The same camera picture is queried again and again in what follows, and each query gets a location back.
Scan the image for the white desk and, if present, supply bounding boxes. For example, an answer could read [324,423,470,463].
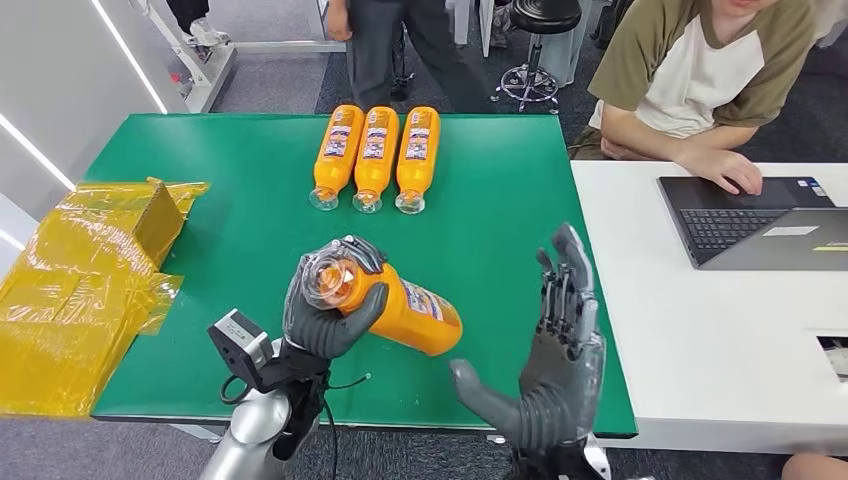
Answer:
[570,160,848,457]

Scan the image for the orange bottle with clear cap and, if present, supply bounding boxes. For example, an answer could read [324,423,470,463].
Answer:
[309,104,366,212]
[301,254,464,358]
[352,105,400,215]
[394,106,441,215]

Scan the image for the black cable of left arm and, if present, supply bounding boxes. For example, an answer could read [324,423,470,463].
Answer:
[321,372,372,480]

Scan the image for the person's right hand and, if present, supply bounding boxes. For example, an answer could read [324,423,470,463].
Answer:
[680,146,764,197]

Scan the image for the dark grey laptop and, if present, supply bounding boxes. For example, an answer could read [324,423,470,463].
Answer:
[657,175,848,272]

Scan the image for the yellow film wrapped cardboard box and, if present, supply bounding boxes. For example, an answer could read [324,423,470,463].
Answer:
[0,176,210,420]

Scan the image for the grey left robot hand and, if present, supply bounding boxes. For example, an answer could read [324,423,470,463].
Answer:
[281,235,391,362]

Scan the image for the person's hand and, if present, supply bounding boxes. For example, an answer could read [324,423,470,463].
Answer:
[680,146,764,197]
[599,135,641,162]

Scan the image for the white metal frame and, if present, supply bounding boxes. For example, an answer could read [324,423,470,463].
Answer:
[129,0,349,114]

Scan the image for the person's left hand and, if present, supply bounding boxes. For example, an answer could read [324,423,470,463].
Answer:
[599,135,641,162]

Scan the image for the standing person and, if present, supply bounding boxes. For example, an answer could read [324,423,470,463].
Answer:
[327,0,498,114]

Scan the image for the seated person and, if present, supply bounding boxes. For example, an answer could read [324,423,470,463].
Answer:
[568,0,848,197]

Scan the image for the black stool with chrome base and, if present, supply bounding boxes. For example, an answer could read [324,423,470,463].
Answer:
[491,0,583,114]

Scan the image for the desk cable opening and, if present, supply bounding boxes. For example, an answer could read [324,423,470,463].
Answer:
[816,334,848,383]

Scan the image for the person's knee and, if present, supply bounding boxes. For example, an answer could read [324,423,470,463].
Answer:
[781,453,848,480]

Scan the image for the black humanoid robot legs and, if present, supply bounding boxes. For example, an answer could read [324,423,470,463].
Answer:
[389,23,417,102]

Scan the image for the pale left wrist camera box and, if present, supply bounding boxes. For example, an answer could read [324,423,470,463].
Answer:
[207,309,274,393]

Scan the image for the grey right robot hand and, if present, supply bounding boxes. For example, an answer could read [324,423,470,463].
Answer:
[449,223,608,458]

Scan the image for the green table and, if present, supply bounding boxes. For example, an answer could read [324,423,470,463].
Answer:
[89,112,639,440]

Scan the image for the person with white shoes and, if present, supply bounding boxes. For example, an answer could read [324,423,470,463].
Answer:
[165,0,231,49]

